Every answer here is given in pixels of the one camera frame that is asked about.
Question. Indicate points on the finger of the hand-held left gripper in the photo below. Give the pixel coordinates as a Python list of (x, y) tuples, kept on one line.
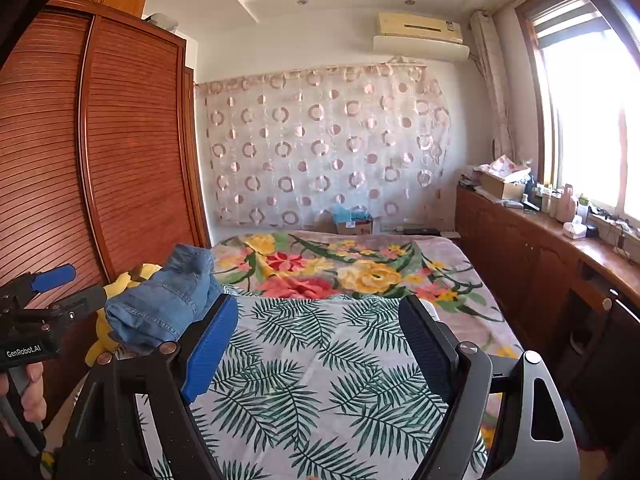
[(82, 301), (52, 279)]

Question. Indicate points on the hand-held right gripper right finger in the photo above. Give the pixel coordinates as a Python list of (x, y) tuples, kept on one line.
[(430, 345)]

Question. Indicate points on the floral blanket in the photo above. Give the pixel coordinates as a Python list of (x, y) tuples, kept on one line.
[(350, 270)]

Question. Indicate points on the bundled white window curtain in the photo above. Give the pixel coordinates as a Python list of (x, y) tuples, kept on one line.
[(492, 85)]

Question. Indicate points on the green capped bottle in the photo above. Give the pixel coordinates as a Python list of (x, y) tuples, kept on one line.
[(584, 207)]

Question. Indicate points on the white tissue box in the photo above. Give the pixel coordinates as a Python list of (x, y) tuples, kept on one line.
[(574, 229)]

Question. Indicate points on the long wooden cabinet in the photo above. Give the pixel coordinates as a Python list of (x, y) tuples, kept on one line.
[(505, 245)]

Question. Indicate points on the circle patterned sheer curtain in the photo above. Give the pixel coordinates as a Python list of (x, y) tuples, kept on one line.
[(325, 160)]

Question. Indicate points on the grey bundle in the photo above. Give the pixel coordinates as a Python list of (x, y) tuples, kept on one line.
[(164, 21)]

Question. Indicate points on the floral paper bag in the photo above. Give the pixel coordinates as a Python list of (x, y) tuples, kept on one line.
[(507, 165)]

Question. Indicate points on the white air conditioner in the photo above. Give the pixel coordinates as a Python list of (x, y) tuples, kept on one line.
[(420, 49)]

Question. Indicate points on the wooden slatted wardrobe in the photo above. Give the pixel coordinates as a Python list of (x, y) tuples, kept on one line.
[(125, 160)]

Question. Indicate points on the open cardboard box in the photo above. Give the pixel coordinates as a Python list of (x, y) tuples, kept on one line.
[(500, 187)]

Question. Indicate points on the blue denim pants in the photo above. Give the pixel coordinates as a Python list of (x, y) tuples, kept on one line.
[(160, 300)]

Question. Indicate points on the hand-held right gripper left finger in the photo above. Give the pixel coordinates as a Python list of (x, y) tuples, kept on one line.
[(207, 350)]

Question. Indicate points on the white bottle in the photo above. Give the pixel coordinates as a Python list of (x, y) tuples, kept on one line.
[(548, 204)]

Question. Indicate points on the person's left hand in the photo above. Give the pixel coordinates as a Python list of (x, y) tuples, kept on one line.
[(34, 395)]

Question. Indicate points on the cream air conditioner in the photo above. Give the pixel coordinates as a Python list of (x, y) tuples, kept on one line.
[(417, 25)]

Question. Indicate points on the small printed cardboard box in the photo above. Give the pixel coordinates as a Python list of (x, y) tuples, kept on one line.
[(355, 227)]

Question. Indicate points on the black flat device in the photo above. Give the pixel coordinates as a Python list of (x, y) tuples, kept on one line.
[(421, 231)]

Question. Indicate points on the dark chair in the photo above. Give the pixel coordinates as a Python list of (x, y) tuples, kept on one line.
[(620, 350)]

